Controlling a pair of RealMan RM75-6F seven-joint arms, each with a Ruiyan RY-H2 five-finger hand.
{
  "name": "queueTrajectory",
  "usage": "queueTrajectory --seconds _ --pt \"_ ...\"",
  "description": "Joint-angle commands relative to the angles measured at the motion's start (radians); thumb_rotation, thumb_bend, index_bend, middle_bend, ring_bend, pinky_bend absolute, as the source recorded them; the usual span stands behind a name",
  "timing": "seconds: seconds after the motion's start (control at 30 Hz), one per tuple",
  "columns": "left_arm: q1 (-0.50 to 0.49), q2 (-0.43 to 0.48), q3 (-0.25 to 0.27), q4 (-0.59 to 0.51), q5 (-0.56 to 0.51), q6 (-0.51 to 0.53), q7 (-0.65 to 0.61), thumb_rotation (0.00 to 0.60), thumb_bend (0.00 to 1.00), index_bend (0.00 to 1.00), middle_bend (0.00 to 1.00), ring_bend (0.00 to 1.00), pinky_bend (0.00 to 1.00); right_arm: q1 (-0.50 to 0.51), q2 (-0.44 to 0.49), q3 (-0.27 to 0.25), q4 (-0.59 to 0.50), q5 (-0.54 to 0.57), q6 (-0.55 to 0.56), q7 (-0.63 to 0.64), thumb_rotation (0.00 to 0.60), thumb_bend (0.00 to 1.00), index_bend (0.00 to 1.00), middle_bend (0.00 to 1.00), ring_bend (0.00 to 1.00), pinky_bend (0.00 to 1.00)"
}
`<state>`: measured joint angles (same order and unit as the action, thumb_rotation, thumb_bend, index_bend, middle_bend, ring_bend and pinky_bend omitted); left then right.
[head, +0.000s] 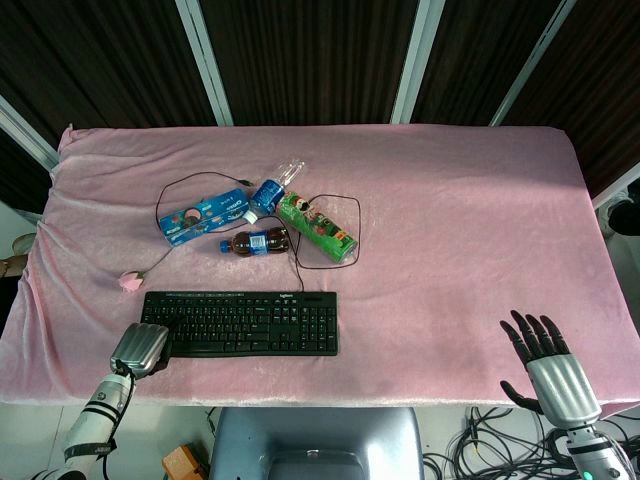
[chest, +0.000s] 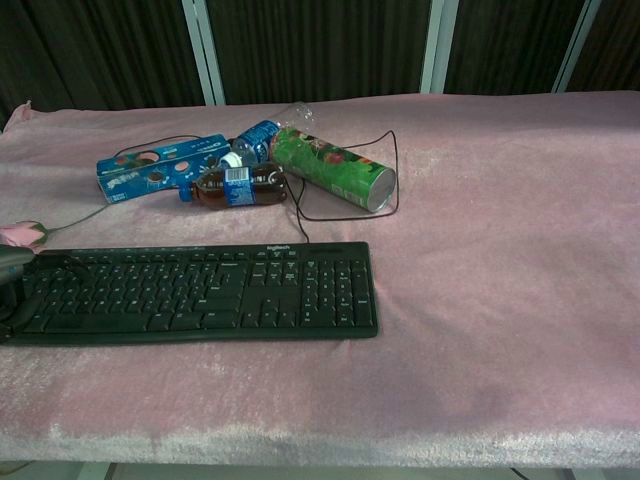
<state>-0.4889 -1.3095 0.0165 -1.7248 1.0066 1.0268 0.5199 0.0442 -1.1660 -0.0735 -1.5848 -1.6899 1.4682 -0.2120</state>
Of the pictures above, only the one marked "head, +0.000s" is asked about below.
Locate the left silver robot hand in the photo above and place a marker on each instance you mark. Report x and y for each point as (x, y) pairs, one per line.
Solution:
(140, 347)

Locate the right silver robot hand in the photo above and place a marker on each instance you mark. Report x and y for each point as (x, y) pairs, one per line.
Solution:
(560, 380)

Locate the black Logitech keyboard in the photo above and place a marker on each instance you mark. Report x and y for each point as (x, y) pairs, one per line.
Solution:
(240, 324)

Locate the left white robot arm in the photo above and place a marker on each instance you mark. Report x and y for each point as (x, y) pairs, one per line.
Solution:
(97, 415)

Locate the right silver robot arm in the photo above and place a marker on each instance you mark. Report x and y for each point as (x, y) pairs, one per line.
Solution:
(595, 450)

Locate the pink artificial rose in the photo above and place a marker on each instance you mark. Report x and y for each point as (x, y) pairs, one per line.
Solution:
(131, 281)

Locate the orange box on floor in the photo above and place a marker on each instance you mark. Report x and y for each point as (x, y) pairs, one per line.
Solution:
(181, 462)

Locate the blue Oreo cookie box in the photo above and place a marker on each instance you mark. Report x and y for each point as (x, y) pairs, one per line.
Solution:
(205, 216)

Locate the dark cola bottle blue cap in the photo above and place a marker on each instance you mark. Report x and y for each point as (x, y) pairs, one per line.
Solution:
(255, 242)

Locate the pink velvet table cloth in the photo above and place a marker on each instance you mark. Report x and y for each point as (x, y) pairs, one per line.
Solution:
(400, 260)

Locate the clear water bottle blue label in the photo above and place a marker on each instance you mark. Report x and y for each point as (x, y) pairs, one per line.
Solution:
(272, 191)

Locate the green chips can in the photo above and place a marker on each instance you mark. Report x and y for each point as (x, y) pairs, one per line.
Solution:
(317, 226)

